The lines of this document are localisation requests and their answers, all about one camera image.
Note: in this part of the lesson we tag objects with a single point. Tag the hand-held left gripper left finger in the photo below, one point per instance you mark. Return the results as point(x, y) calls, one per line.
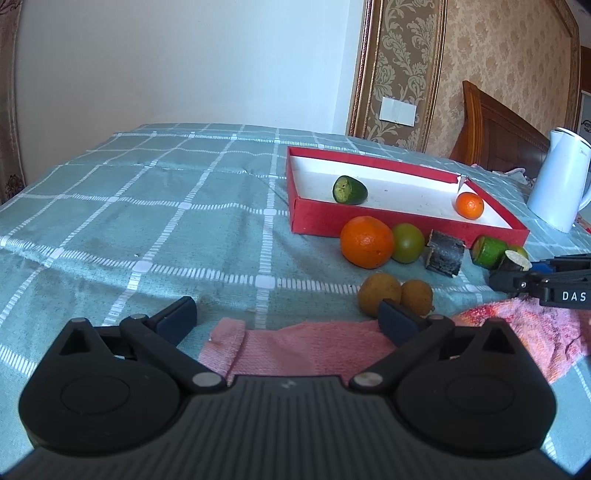
point(178, 319)

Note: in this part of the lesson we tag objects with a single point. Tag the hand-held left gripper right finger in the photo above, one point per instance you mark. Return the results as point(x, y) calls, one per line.
point(397, 321)

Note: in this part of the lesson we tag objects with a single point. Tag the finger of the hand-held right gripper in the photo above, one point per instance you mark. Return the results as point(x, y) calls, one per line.
point(512, 280)
point(541, 267)

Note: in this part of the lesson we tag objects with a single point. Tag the small black sugarcane piece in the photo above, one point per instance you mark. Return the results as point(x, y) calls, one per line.
point(516, 261)

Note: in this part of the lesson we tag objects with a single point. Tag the light green cucumber piece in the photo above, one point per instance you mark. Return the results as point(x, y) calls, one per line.
point(487, 251)

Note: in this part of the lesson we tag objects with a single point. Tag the green tomato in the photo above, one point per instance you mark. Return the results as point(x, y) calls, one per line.
point(408, 243)

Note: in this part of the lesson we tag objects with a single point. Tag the large orange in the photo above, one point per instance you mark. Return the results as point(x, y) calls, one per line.
point(367, 242)

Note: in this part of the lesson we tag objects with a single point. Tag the red cardboard box tray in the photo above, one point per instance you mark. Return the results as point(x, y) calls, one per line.
point(397, 184)

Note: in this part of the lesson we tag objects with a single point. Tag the large black sugarcane piece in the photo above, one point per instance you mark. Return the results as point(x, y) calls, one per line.
point(444, 253)

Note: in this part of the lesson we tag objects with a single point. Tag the small orange mandarin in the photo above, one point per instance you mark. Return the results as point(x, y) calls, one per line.
point(469, 206)

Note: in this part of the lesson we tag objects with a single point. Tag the white electric kettle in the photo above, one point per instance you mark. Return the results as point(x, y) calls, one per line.
point(561, 180)

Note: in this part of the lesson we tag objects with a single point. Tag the pile of pale clothes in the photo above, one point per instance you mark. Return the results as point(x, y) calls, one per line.
point(512, 174)

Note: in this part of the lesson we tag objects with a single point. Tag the pink towel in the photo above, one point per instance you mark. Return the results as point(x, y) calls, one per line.
point(300, 350)

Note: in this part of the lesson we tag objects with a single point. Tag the dark green cucumber piece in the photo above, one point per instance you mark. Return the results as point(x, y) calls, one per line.
point(351, 190)

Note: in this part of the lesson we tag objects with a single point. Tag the wooden headboard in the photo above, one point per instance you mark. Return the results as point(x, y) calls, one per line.
point(498, 134)

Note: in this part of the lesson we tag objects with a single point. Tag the floral framed panel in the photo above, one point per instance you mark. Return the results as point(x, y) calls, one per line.
point(586, 113)

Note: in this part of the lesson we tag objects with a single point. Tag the gold framed wallpaper panel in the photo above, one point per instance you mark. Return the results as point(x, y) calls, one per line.
point(401, 60)

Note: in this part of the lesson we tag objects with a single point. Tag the white wall switch plate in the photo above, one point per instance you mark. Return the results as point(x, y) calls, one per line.
point(398, 110)

